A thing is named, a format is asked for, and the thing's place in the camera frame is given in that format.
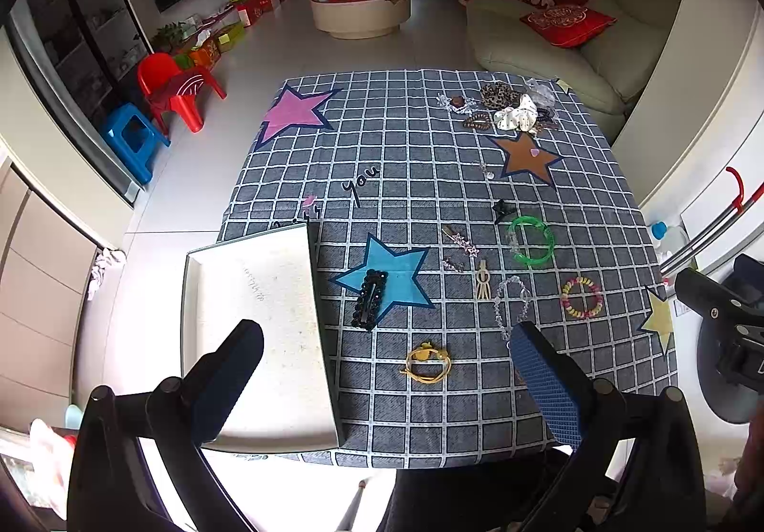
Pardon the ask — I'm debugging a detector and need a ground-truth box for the beige sofa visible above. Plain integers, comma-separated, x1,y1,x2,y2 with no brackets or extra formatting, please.
466,0,681,143

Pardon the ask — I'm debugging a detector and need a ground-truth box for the grey checked star tablecloth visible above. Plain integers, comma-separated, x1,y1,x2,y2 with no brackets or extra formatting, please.
219,69,677,468

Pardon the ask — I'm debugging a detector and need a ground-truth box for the round cream coffee table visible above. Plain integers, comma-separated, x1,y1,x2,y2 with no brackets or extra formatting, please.
309,0,414,41

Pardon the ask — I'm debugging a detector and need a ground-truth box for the blue plastic stool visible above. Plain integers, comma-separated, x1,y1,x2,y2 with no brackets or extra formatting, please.
100,104,170,185

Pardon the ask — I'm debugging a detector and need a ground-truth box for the clear crystal bead chain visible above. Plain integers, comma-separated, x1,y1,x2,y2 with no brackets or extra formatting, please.
492,273,535,350

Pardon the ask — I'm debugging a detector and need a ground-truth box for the green plastic bangle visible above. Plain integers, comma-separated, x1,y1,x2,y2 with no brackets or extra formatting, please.
506,215,557,268

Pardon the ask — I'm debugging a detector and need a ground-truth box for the white polka dot scrunchie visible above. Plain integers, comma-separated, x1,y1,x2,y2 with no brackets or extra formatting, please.
493,94,539,132

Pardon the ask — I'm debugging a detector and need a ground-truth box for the pink yellow coil bracelet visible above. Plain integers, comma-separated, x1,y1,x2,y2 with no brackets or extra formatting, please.
559,275,605,321

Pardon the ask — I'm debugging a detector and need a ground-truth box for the silver chain brown stone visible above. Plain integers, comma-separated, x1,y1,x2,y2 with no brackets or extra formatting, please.
436,94,480,116

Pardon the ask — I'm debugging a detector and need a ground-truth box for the white jewelry tray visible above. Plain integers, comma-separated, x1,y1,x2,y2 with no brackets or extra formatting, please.
180,223,340,454

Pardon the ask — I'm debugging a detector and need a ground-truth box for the beige wooden hair clip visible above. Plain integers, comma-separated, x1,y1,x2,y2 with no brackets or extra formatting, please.
475,259,492,300

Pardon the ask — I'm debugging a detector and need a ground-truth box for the black beaded hair clip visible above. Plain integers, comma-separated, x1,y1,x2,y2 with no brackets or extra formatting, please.
351,269,389,331

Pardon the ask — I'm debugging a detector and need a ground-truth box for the silver rhinestone hair clip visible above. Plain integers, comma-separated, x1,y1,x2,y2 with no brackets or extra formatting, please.
442,225,479,258

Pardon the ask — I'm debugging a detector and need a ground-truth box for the red cushion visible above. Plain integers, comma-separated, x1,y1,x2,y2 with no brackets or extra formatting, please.
520,4,618,48

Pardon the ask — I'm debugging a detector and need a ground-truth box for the red plastic chair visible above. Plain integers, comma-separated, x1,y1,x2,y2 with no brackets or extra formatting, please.
137,52,227,135

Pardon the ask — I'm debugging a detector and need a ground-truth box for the leopard print scrunchie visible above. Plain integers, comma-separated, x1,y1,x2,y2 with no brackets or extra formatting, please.
480,81,522,112

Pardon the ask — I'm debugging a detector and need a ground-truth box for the small silver hair clip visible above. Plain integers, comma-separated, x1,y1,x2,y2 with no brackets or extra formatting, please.
442,258,465,273

